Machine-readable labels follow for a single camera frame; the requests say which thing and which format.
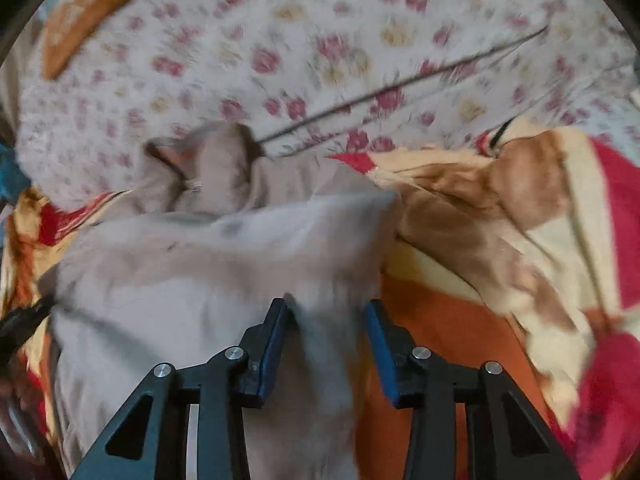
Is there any grey garment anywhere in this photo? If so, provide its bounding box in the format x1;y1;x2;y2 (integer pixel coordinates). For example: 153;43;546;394
50;122;401;480

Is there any floral quilt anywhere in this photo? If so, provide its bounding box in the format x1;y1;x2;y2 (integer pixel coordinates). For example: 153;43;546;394
15;0;640;211

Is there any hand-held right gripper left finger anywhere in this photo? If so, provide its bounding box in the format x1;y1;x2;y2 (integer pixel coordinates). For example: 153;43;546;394
70;298;301;480

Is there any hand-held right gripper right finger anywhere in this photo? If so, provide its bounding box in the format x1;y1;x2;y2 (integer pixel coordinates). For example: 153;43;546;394
364;299;581;480

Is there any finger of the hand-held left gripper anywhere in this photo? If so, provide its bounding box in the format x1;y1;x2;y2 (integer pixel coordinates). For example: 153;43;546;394
0;292;56;356

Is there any black cable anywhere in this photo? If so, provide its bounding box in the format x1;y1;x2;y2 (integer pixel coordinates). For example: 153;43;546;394
490;117;518;148

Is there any orange checkered pillow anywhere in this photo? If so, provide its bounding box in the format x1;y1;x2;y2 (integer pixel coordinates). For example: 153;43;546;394
40;0;171;81

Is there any red orange cream fleece blanket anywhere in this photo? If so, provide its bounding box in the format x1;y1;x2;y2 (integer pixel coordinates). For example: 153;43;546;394
0;120;640;480

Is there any teal cloth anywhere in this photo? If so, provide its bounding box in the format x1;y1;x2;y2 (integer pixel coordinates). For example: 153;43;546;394
0;145;23;198

